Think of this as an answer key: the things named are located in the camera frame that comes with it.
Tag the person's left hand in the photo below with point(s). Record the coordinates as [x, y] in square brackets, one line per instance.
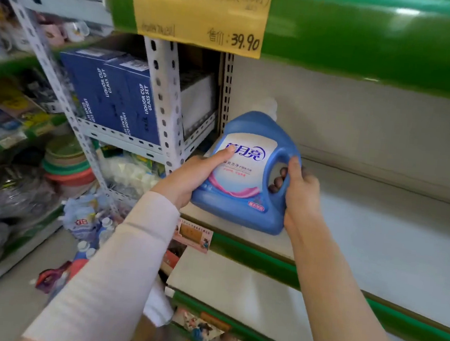
[180, 180]

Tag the person's right hand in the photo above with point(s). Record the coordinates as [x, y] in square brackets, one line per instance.
[303, 199]

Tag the person's right thumb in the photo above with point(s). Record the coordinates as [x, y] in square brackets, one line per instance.
[295, 175]

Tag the person's left thumb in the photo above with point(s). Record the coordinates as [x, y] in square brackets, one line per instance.
[216, 157]

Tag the blue laundry detergent bottle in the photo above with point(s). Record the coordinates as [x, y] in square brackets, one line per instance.
[244, 178]

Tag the person's left forearm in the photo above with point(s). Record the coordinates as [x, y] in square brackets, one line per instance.
[107, 276]

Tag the person's right forearm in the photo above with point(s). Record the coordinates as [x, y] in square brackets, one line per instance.
[339, 306]

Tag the white carton box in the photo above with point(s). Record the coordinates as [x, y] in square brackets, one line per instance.
[198, 102]

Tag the pink shelf label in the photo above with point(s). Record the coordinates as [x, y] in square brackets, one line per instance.
[193, 234]

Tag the white perforated metal rack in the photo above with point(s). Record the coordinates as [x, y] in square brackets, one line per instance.
[165, 91]

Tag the bag of white items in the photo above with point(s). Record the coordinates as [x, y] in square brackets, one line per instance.
[129, 175]

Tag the blue glass set box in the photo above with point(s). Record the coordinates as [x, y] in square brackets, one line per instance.
[136, 104]
[86, 87]

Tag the white shelf with green edge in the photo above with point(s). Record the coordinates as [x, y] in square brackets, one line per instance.
[380, 250]

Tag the low white shelf green edge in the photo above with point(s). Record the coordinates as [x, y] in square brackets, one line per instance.
[245, 293]

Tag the cluster of clear plastic bottles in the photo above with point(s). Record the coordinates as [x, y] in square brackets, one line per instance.
[89, 219]

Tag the large yellow price tag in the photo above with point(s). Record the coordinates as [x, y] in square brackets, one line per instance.
[200, 15]

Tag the stack of coloured plastic bowls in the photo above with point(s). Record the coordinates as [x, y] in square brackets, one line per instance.
[66, 165]

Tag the green-edged store shelf board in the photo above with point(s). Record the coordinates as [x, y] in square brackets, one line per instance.
[361, 34]

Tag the white plastic bag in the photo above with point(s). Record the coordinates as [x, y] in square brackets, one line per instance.
[158, 303]

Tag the orange shelf label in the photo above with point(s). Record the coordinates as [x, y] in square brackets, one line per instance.
[215, 321]

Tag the floral print packages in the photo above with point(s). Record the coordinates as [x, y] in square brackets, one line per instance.
[216, 340]

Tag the pink and white cups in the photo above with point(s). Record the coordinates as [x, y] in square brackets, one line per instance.
[61, 31]

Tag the red and purple floor item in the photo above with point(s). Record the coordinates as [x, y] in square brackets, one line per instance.
[54, 279]

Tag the green-edged side shelving unit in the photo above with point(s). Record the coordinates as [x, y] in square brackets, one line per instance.
[4, 115]

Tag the plastic-wrapped dark cookware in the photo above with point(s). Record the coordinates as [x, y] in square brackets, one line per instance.
[3, 210]

